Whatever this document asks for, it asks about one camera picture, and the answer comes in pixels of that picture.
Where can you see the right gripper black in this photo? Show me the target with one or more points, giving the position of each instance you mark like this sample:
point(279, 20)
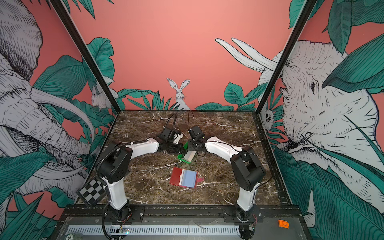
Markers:
point(190, 144)

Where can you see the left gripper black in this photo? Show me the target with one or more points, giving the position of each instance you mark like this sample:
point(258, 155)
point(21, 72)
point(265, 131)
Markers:
point(179, 150)

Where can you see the stack of credit cards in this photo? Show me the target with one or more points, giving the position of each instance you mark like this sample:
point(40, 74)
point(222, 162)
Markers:
point(188, 157)

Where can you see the green plastic tray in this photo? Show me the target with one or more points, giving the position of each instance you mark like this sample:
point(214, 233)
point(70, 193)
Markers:
point(183, 151)

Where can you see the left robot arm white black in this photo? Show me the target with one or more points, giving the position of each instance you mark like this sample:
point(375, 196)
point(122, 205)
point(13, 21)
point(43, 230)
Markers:
point(115, 161)

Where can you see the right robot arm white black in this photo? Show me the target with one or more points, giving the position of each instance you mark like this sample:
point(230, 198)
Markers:
point(247, 167)

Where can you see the checkerboard calibration tag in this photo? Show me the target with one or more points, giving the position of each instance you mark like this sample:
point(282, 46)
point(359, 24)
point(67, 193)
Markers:
point(92, 192)

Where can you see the orange connector block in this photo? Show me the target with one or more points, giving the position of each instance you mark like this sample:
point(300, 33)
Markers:
point(283, 224)

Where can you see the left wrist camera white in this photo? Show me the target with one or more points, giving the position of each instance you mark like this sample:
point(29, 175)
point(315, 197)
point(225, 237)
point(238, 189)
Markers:
point(177, 138)

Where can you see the white slotted cable duct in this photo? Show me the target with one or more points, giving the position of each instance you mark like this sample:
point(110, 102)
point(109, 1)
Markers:
point(153, 230)

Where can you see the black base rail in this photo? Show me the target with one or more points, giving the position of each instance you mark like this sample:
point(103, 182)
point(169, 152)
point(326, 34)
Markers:
point(228, 212)

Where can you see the left black frame post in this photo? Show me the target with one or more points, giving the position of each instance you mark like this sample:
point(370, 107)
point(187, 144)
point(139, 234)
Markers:
point(67, 21)

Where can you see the black frame post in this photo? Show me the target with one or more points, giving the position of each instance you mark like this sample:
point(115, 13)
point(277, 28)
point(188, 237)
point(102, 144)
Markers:
point(67, 21)
point(299, 25)

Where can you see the right black frame post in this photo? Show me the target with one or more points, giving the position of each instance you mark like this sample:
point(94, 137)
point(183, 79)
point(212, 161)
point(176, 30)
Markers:
point(299, 25)

